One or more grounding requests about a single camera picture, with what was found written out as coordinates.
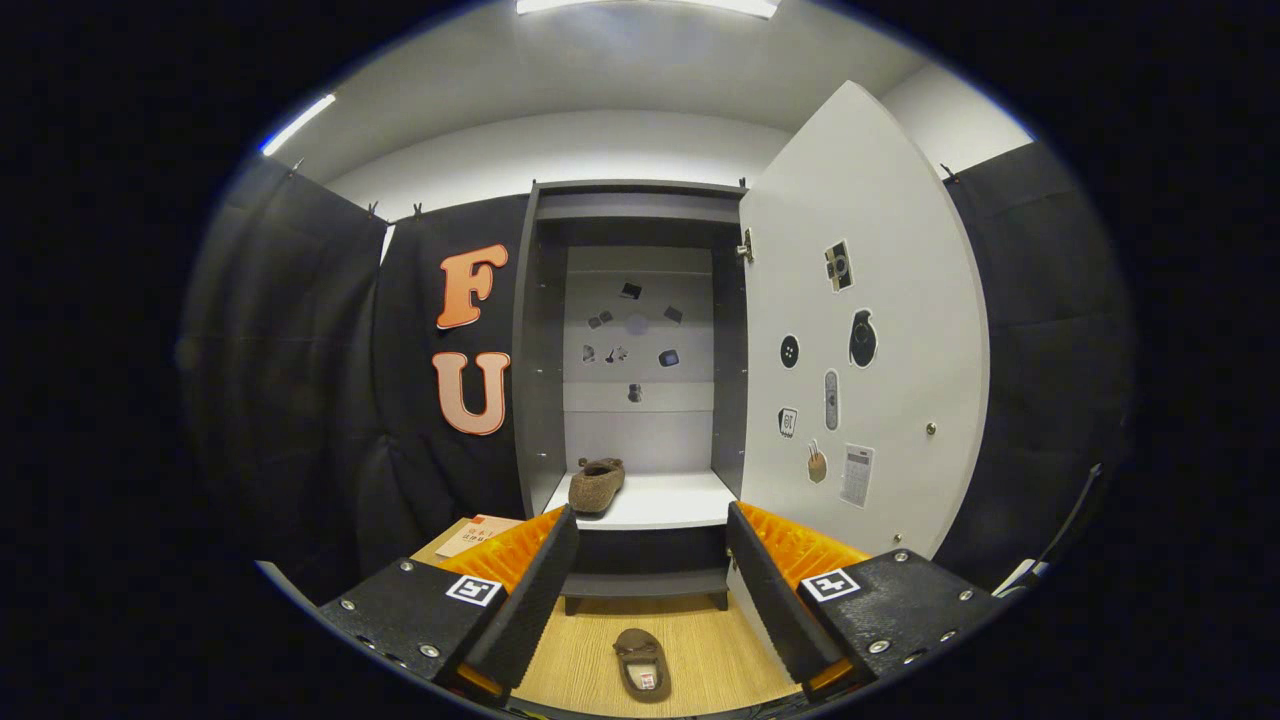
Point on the black backdrop cloth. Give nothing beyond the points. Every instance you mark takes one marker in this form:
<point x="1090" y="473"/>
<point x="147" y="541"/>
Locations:
<point x="300" y="400"/>

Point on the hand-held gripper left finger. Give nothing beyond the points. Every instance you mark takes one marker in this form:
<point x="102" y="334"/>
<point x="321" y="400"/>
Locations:
<point x="535" y="600"/>

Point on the white shoe cabinet door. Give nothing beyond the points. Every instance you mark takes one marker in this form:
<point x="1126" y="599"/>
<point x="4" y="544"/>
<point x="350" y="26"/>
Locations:
<point x="900" y="300"/>

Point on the light grey panel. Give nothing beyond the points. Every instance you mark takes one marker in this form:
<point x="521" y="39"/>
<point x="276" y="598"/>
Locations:
<point x="285" y="583"/>

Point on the beige orange book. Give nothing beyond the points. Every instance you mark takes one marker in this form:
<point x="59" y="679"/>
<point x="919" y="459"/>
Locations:
<point x="480" y="535"/>

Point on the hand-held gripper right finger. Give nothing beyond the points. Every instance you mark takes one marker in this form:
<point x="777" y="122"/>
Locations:
<point x="775" y="600"/>

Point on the ceiling light panel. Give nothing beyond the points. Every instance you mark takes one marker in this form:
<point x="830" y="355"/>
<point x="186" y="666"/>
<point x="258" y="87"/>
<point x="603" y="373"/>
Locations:
<point x="650" y="6"/>
<point x="298" y="124"/>

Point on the brown fuzzy shoe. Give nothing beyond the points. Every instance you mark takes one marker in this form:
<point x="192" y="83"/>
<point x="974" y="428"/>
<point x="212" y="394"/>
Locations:
<point x="640" y="672"/>
<point x="597" y="487"/>

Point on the metal door hinge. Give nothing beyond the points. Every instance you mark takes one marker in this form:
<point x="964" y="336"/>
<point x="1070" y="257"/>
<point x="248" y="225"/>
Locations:
<point x="746" y="247"/>

